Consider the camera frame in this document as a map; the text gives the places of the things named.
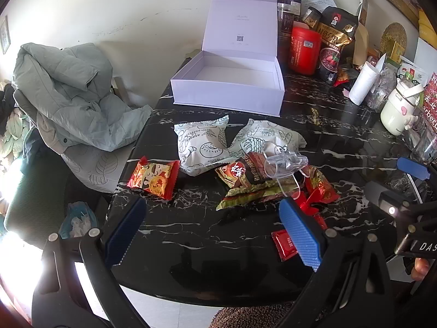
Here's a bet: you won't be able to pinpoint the orange red snack packet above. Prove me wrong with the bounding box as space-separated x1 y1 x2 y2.
127 156 180 201

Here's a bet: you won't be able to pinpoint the person's brown speckled clothing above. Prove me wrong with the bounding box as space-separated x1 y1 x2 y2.
210 302 308 328

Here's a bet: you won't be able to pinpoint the white paper roll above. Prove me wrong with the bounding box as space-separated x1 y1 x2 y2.
349 61 382 106

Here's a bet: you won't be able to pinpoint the dark green chair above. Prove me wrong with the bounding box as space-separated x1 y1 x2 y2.
3 164 69 247

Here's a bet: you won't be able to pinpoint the red printed snack bag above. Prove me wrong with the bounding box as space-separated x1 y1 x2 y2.
418 72 437 137

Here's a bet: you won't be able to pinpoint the clear plastic bag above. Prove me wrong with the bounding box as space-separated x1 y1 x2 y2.
367 68 398 110

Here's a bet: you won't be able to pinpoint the person's right hand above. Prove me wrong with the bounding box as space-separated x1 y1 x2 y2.
410 256 432 281

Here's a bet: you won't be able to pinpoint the red canister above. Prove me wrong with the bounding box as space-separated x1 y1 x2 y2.
286 20 322 76

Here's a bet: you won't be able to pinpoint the small red snack packet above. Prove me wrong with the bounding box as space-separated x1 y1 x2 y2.
333 70 352 87

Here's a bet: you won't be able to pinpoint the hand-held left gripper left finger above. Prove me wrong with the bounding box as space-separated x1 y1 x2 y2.
32 196 148 328

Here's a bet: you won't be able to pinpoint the small red sachet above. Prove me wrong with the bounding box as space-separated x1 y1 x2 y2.
271 230 301 262

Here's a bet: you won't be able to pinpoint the pile of clothes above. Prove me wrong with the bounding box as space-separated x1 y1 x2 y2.
0 82 38 165

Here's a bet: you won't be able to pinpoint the red plastic ornament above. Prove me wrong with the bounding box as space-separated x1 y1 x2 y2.
294 194 320 216

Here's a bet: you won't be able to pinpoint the black gold oat bag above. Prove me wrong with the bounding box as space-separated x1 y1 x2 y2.
316 6 359 84

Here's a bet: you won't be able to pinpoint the white gift box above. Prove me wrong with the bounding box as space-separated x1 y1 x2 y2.
170 0 286 116

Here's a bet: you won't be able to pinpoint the small wall picture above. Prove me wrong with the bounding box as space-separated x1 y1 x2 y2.
0 15 11 55

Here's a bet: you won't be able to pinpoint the pale green puffer jacket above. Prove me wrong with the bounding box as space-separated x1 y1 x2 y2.
11 43 153 151

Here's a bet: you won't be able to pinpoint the white cartoon cup with lid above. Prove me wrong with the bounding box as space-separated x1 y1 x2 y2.
380 78 427 136

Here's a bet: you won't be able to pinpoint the round woven mat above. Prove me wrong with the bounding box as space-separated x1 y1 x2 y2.
380 22 408 57

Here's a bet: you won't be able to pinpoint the small clear jar dark contents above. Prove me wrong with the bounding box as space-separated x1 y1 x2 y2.
284 0 303 16

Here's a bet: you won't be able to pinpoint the grey leaf-print chair cover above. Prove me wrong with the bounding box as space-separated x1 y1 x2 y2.
60 140 137 194

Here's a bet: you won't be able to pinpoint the brown date snack packet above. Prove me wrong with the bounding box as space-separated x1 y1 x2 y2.
215 152 284 189

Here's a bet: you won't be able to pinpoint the white bread packet line drawings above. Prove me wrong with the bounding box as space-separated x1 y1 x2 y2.
227 118 307 165
173 115 230 175

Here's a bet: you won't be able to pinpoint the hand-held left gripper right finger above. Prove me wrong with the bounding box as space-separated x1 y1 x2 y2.
277 196 394 328

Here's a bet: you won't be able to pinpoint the green gold snack packet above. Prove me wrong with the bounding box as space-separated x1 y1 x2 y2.
216 181 291 211

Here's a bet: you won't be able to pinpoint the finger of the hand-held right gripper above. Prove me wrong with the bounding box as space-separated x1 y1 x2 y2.
396 156 437 192

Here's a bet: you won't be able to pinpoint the kraft paper bag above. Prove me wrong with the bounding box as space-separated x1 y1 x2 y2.
352 24 370 67

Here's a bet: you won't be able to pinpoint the green white snack bag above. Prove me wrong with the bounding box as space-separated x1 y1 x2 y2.
398 60 429 87

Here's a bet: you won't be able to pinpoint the trash bin with blue bag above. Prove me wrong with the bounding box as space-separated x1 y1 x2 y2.
60 201 98 240

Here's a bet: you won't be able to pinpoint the small dark gold bag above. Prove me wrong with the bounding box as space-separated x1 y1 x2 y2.
302 7 322 28

